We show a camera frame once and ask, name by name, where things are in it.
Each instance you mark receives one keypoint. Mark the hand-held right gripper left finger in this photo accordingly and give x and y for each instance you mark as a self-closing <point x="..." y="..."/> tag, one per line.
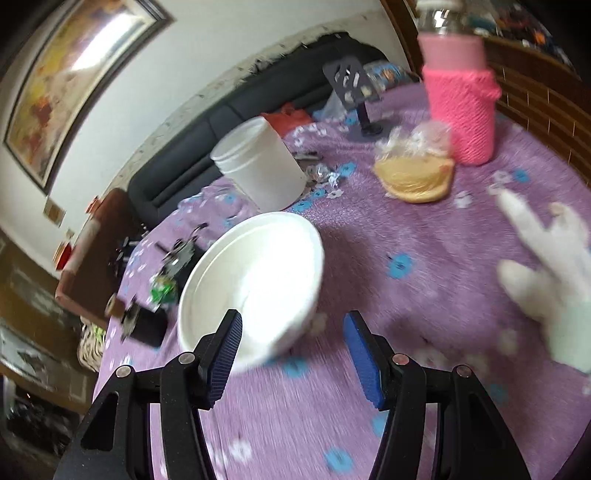
<point x="224" y="355"/>

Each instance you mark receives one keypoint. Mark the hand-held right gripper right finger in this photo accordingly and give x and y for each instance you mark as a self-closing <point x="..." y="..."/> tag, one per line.
<point x="364" y="364"/>

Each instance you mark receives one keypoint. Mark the white bowl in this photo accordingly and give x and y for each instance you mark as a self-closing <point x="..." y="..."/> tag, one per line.
<point x="258" y="277"/>

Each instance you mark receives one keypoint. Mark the black box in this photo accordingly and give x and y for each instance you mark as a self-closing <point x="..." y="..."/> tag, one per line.
<point x="145" y="325"/>

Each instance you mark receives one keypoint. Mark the green packet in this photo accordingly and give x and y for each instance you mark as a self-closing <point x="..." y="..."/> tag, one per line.
<point x="164" y="288"/>

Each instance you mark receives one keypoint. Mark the purple floral tablecloth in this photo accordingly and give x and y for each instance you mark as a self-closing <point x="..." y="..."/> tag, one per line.
<point x="415" y="286"/>

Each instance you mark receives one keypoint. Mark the black glass teapot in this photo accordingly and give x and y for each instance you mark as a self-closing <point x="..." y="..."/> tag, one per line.
<point x="182" y="254"/>

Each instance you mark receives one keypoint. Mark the brown jar lid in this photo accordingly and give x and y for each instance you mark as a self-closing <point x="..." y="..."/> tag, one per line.
<point x="114" y="305"/>

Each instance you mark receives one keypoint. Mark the patterned blanket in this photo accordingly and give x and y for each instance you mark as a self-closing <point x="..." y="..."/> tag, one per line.
<point x="92" y="346"/>

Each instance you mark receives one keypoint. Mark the brown chair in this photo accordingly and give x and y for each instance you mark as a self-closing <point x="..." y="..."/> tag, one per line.
<point x="97" y="258"/>

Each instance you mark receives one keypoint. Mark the bread in plastic bag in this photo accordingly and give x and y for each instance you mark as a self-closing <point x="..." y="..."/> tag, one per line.
<point x="415" y="177"/>

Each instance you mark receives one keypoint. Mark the wooden wardrobe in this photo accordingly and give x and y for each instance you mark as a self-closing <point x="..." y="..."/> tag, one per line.
<point x="32" y="323"/>

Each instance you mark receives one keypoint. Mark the white plastic jar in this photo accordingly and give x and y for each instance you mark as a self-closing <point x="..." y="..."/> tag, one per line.
<point x="263" y="161"/>

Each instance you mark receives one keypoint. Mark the white rubber glove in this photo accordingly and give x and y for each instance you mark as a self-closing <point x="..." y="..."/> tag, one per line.
<point x="545" y="277"/>

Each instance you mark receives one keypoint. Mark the black leather sofa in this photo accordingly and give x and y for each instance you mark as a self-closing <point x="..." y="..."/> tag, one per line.
<point x="194" y="152"/>

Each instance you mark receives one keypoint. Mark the red plastic bag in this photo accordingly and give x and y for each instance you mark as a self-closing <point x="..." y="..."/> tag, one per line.
<point x="286" y="121"/>

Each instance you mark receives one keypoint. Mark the clear plastic bag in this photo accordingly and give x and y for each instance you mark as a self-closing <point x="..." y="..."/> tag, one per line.
<point x="333" y="107"/>

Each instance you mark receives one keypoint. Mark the bottle with pink knit sleeve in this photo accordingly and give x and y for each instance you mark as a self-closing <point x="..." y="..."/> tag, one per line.
<point x="461" y="106"/>

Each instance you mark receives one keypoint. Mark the grey phone stand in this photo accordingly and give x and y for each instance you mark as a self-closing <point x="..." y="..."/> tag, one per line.
<point x="346" y="78"/>

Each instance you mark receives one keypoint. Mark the wooden side cabinet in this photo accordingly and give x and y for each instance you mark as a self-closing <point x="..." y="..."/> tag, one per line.
<point x="545" y="106"/>

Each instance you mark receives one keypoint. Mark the framed painting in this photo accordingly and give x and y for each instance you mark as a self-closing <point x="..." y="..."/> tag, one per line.
<point x="69" y="78"/>

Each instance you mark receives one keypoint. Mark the small yellow wall picture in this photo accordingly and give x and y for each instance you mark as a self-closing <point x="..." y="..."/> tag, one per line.
<point x="54" y="211"/>

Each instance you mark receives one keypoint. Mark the wooden door frame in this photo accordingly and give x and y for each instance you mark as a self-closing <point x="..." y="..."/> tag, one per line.
<point x="399" y="27"/>

